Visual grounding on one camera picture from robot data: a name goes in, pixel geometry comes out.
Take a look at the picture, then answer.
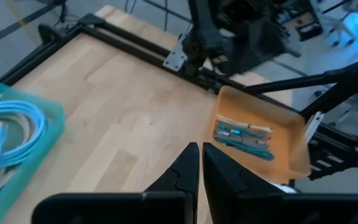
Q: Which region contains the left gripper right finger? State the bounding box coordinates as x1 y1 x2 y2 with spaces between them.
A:
202 142 287 224

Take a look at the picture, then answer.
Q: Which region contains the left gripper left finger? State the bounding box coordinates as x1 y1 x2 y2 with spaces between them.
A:
144 142 200 224

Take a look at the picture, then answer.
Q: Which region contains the dark teal short cable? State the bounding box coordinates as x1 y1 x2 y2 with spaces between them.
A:
214 138 275 162

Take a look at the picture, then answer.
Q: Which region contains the grey braided short cable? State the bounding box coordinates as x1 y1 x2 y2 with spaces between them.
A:
214 132 270 151

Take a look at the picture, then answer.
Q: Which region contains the teal white braided cable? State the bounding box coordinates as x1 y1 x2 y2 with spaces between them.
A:
218 123 272 140

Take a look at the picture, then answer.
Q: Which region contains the cream short cable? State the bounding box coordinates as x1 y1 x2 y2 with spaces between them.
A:
216 114 273 134

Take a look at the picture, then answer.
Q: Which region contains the translucent green plastic bin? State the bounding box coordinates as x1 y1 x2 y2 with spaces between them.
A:
0 77 65 224

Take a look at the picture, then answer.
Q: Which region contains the translucent orange plastic bin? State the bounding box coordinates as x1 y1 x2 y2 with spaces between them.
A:
205 85 312 185

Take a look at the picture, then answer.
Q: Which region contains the grey metal mounting plate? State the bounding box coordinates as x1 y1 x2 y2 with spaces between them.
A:
162 45 188 72

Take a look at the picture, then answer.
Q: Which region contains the black aluminium table frame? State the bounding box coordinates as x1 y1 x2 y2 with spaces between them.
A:
0 12 358 184

